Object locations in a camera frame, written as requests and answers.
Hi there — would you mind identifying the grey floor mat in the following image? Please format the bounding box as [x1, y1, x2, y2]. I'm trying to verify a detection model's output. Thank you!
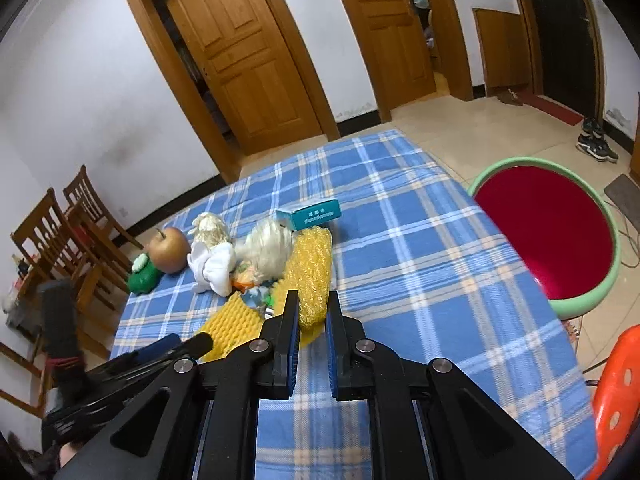
[603, 174, 640, 218]

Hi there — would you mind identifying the green plush toy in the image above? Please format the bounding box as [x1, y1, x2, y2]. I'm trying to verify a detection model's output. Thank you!
[127, 254, 163, 294]

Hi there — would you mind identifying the whitish paper ball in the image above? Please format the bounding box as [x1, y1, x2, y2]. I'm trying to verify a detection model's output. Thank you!
[234, 220, 296, 281]

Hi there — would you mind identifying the small blue plastic wrapper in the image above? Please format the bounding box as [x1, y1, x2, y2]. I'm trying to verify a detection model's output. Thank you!
[242, 285, 278, 313]

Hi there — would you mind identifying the teal cardboard box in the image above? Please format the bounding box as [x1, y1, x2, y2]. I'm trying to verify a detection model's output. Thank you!
[275, 199, 342, 232]

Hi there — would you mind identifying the yellow sponge cloth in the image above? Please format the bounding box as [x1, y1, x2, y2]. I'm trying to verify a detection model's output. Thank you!
[197, 290, 266, 363]

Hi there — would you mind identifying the wooden wall cabinet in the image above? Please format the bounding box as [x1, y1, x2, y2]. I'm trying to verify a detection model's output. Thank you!
[472, 7, 533, 98]

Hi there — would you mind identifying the blue plaid blanket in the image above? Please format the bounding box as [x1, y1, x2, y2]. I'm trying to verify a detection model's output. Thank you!
[107, 129, 598, 480]

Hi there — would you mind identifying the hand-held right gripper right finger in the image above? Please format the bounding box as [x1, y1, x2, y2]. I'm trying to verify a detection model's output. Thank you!
[325, 291, 573, 480]

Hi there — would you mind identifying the wooden panel door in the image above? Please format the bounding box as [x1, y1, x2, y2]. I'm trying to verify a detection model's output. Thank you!
[165, 0, 323, 156]
[340, 0, 438, 111]

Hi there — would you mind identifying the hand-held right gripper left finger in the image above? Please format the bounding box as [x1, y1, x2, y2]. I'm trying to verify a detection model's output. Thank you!
[52, 290, 301, 480]

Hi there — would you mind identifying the white tissue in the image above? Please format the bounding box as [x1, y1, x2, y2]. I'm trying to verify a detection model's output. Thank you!
[187, 241, 237, 295]

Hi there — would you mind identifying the orange plastic stool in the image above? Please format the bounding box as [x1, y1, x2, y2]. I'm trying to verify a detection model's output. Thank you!
[585, 325, 640, 480]

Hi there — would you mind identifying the yellow bubble wrap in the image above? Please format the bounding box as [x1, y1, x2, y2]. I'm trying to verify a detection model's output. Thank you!
[282, 227, 333, 333]

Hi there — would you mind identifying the black entrance door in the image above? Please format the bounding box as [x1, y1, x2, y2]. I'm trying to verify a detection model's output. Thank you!
[517, 0, 603, 116]

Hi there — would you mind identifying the grey cable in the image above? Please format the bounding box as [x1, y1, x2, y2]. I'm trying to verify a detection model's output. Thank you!
[602, 200, 640, 256]

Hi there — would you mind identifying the wooden chair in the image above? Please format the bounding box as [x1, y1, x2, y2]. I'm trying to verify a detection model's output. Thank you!
[62, 165, 143, 251]
[11, 187, 118, 341]

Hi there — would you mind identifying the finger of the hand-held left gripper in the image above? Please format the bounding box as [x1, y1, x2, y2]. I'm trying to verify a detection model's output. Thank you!
[107, 332, 183, 368]
[167, 332, 215, 366]

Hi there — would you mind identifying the red door mat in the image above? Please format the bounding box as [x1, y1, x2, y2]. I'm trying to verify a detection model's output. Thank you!
[530, 94, 586, 128]

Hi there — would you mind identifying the red basin with green rim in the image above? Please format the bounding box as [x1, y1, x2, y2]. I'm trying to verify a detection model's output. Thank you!
[467, 156, 622, 321]

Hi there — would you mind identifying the orange snack wrapper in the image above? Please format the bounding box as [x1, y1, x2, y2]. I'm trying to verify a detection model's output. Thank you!
[231, 265, 261, 291]

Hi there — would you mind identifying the cream paper ball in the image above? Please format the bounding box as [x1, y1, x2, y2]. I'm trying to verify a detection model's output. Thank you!
[192, 212, 231, 247]

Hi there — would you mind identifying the brown apple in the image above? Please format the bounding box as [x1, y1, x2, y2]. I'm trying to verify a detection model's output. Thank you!
[146, 226, 192, 275]

